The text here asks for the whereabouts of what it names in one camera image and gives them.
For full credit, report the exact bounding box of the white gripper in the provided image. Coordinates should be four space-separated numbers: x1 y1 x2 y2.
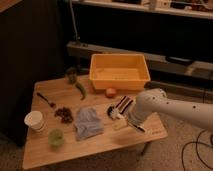
113 106 146 130

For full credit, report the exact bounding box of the black white dish brush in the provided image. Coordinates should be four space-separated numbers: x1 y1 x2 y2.
107 106 145 133

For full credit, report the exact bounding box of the grey blue cloth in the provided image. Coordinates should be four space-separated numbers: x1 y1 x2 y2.
74 108 104 141

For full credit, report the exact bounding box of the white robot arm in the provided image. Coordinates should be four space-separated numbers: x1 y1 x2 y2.
107 88 213 132

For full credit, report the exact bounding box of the orange fruit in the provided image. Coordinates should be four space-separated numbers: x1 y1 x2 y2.
105 88 117 98

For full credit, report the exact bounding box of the green chili pepper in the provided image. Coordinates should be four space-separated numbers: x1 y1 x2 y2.
75 82 87 100

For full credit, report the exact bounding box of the yellow plastic bin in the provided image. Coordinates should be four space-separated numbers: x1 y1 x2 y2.
89 54 151 90

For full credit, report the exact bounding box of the green cup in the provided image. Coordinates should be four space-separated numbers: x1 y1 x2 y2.
48 129 64 147

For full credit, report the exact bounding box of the dark glass jar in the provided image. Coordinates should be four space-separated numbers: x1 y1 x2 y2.
66 67 77 84

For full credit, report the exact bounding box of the dark metal spoon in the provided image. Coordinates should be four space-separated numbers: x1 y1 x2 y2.
37 92 56 108

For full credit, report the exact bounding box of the white paper cup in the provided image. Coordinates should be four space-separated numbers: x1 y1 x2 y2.
24 111 45 132

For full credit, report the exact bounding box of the metal stand pole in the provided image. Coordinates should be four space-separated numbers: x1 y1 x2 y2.
69 0 81 45

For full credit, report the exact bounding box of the black floor cable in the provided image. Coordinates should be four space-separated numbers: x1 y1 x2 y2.
181 127 213 171

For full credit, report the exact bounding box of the metal shelf rail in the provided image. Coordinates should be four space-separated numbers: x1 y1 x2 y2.
67 41 213 80

